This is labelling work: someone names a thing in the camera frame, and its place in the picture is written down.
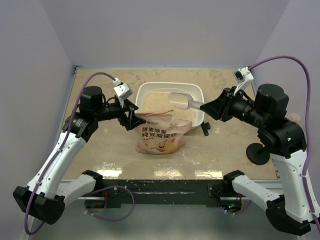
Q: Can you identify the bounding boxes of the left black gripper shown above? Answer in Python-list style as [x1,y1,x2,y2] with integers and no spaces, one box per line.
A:
[94,96,147,130]

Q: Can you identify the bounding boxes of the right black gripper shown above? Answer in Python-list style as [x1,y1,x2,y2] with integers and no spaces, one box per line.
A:
[201,84,269,128]

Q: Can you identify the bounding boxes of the black bag clip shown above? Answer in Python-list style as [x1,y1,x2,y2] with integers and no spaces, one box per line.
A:
[200,121,211,137]

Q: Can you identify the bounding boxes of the orange cat litter bag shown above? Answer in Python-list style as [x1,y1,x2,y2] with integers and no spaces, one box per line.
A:
[134,110,193,155]

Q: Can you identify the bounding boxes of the white litter box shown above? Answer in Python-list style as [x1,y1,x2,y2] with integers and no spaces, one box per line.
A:
[135,82,205,128]

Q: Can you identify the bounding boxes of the beige litter scoop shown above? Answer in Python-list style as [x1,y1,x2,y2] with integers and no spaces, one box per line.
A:
[168,92,204,111]

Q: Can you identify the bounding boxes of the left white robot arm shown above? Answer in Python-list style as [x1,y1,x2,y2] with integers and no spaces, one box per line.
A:
[13,83,145,225]

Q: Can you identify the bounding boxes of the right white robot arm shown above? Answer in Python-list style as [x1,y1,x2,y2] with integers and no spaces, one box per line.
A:
[200,84,320,236]

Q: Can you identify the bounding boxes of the black scoop stand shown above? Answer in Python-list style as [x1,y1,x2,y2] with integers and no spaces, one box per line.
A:
[245,143,270,166]

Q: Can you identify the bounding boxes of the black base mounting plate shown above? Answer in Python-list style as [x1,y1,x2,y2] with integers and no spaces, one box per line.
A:
[85,179,245,212]

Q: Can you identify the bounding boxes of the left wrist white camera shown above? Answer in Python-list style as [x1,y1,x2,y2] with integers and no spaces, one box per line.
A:
[113,77,133,108]

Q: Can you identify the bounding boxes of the wrist white camera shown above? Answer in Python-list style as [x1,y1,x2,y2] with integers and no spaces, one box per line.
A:
[113,77,133,108]
[232,67,254,95]

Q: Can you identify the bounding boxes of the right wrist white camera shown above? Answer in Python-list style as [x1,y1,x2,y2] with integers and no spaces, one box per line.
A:
[232,67,254,95]

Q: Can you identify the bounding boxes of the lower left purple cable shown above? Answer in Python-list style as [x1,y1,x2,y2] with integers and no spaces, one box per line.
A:
[84,185,136,221]

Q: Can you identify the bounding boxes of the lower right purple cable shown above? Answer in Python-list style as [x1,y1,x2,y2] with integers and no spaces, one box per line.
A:
[224,199,251,215]

